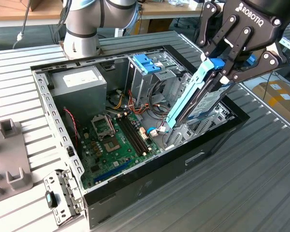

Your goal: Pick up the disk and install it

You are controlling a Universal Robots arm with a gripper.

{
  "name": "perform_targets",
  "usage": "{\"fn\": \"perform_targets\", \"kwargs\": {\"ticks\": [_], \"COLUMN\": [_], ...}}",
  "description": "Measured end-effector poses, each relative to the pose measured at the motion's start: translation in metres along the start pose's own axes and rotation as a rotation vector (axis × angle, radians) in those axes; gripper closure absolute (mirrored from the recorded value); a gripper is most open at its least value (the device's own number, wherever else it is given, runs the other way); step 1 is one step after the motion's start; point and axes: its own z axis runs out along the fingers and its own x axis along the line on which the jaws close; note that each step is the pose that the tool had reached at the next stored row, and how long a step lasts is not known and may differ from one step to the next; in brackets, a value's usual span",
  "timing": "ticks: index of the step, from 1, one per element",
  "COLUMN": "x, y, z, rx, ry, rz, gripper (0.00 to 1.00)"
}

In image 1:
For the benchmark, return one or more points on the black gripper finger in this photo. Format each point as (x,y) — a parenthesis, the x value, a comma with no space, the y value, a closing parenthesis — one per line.
(209,24)
(261,65)

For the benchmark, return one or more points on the hard disk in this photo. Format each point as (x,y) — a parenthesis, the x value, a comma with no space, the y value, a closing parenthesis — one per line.
(207,99)

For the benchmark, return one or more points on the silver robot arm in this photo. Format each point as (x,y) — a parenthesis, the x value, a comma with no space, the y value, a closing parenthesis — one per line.
(82,17)

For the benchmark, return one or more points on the grey metal disk bay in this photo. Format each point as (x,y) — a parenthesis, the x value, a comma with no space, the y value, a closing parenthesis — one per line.
(178,137)

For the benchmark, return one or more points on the cardboard box with labels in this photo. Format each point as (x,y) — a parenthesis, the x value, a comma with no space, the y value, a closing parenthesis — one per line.
(275,101)

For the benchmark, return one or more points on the long wooden desk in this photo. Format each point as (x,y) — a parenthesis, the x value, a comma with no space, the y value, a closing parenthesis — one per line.
(171,9)

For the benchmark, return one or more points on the small brown cardboard box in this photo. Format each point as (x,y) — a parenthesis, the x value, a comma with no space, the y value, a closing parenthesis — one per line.
(157,25)

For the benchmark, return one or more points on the blue plastic drive latch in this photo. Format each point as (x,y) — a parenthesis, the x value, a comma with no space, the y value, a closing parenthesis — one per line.
(145,62)

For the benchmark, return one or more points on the silver metal drive cage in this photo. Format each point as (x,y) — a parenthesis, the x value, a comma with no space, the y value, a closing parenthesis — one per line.
(137,84)

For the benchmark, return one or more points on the black RAM slot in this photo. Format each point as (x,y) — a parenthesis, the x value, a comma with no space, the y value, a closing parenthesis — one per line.
(130,137)
(137,134)

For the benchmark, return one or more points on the grey power supply unit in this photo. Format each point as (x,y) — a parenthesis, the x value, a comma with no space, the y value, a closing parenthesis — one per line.
(79,96)

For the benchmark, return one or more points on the CPU socket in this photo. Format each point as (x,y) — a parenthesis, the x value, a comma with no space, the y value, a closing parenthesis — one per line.
(112,145)

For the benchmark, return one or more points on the black open PC case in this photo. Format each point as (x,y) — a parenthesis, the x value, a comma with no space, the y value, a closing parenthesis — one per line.
(159,183)

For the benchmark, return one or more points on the green motherboard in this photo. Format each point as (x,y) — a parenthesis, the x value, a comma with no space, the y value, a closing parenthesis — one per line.
(116,157)

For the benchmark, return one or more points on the blue expansion slot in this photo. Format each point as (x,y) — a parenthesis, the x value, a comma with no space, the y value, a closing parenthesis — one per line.
(111,171)

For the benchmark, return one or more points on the black teal latch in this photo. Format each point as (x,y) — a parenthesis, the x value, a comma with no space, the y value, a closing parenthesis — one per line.
(49,199)

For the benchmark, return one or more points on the grey parts rack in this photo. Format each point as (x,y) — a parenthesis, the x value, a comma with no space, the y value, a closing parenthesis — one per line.
(9,154)

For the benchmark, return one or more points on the silver hinged slot bracket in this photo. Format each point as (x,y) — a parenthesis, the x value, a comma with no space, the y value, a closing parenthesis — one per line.
(62,193)

